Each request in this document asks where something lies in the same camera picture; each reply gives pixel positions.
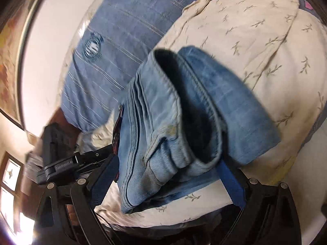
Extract blue denim jeans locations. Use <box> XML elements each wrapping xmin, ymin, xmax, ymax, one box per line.
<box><xmin>114</xmin><ymin>47</ymin><xmax>280</xmax><ymax>214</ymax></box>

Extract grey star-print bedsheet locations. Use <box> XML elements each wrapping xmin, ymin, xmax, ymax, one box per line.
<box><xmin>214</xmin><ymin>0</ymin><xmax>327</xmax><ymax>148</ymax></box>

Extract blue plaid pillow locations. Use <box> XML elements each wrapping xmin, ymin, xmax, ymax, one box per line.
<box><xmin>61</xmin><ymin>0</ymin><xmax>196</xmax><ymax>132</ymax></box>

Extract cream leaf-print quilt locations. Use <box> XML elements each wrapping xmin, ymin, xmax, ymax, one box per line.
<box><xmin>76</xmin><ymin>0</ymin><xmax>327</xmax><ymax>229</ymax></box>

